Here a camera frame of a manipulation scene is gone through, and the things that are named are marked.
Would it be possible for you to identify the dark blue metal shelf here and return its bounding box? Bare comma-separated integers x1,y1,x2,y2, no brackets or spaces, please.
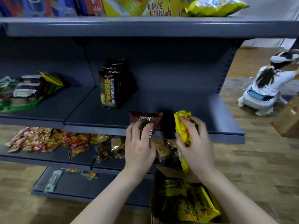
0,16,299,208

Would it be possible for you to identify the sealed brown shipping carton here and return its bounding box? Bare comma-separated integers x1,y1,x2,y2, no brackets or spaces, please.
270,95,299,139

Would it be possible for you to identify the person's left forearm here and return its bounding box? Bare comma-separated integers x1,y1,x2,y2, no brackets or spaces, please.
70,165,150,224

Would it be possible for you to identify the yellow red printed carton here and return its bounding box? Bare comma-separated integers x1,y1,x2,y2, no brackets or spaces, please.
94,0,206,17

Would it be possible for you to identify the pile of wrapped buns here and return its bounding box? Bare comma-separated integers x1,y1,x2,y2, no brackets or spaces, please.
93,135,183,164

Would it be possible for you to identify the brown cardboard box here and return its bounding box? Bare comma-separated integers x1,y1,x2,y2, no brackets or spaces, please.
150,166,231,224

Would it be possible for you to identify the pile of red orange packets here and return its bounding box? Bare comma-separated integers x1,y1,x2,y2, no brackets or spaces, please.
4,126,99,159

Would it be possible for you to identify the white green label packet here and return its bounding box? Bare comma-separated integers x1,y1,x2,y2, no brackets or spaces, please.
44,169,64,193

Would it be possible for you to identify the white head-worn headset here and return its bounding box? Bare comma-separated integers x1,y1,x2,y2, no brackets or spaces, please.
270,51,299,64

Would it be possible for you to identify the person's right hand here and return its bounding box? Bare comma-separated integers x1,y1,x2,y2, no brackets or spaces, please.
175,116,216,179

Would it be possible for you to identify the yellow snack packet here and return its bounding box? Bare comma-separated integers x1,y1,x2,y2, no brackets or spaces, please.
173,110,199,174

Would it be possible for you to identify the large yellow crisp bag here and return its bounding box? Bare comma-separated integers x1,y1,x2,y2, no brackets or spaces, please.
185,0,250,17

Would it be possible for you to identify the heap of green brown bags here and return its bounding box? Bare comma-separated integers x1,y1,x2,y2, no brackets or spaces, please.
9,71,64,113

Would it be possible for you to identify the clear green wrapped bag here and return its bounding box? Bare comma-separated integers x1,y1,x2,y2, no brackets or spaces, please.
0,76,21,111

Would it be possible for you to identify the blue printed drink carton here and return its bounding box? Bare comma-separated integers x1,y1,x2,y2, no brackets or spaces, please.
0,0,78,18
74,0,106,17

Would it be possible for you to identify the person's right forearm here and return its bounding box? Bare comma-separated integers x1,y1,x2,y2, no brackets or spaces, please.
198,170,279,224

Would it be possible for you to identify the pile of yellow snacks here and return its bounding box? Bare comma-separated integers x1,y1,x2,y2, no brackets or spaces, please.
159,179,221,223

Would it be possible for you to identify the person's left hand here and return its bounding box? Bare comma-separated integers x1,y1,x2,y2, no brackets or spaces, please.
124,119,157,172

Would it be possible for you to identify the blue waist bag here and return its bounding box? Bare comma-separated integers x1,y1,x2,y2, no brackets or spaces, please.
246,87,274,102

